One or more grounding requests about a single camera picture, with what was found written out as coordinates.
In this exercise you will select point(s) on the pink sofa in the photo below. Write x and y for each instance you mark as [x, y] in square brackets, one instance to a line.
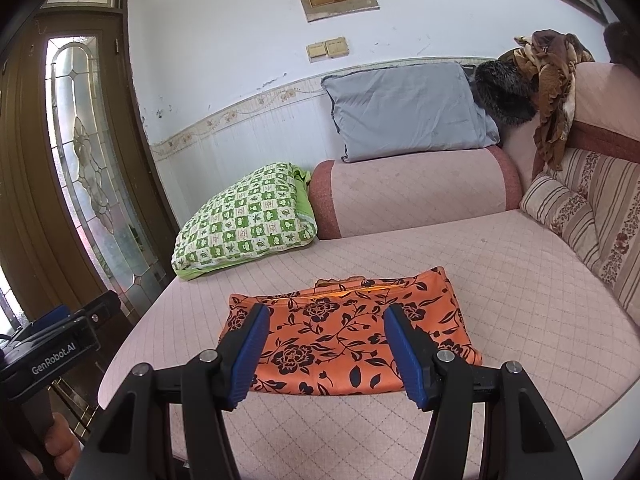
[500, 285]

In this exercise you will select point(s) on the large striped floral cushion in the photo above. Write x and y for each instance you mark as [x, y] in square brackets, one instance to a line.
[615, 220]

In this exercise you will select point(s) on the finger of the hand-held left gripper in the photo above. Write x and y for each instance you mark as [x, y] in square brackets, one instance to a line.
[100, 312]

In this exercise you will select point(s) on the beige wall switch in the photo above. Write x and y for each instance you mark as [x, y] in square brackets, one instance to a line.
[316, 52]
[336, 46]

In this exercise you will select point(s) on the dark furry cloth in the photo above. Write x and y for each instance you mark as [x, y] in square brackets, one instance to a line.
[505, 92]

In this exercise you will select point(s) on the orange floral shirt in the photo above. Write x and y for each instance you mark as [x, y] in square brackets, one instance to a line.
[340, 340]

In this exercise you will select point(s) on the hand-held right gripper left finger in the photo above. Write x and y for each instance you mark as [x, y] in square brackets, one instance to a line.
[247, 355]

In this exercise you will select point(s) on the person's left hand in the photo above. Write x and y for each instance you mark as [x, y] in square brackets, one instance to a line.
[62, 445]

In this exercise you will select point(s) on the dark brown cloth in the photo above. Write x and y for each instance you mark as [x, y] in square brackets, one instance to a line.
[625, 42]

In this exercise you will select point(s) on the grey pillow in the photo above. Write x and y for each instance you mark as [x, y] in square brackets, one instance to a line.
[410, 110]

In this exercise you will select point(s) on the small striped floral cushion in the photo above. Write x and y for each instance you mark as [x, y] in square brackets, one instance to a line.
[555, 205]

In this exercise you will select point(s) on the green checked pillow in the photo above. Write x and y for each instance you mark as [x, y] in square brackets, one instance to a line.
[245, 220]

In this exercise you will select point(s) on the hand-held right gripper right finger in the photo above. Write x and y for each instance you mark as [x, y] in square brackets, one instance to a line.
[405, 360]

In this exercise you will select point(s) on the brown scarf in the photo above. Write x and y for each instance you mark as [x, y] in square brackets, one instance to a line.
[550, 90]

